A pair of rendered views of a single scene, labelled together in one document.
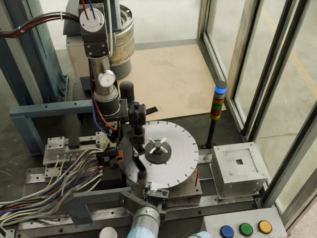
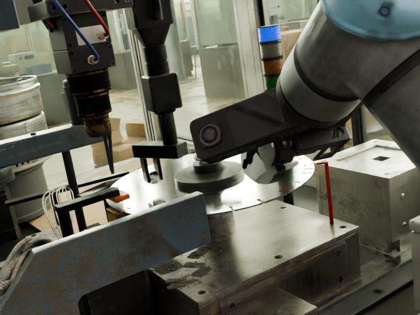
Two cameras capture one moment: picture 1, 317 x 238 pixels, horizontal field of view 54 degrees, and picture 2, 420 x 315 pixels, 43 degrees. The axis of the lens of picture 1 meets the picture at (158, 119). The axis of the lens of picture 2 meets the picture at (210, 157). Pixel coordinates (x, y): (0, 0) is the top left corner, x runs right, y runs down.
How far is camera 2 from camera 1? 86 cm
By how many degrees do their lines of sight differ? 40
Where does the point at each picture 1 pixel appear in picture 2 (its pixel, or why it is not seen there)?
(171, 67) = not seen: hidden behind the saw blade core
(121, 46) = (27, 122)
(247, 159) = (390, 152)
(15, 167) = not seen: outside the picture
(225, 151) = (341, 160)
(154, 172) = (230, 192)
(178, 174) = (287, 177)
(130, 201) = (237, 109)
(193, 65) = not seen: hidden behind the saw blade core
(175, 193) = (301, 247)
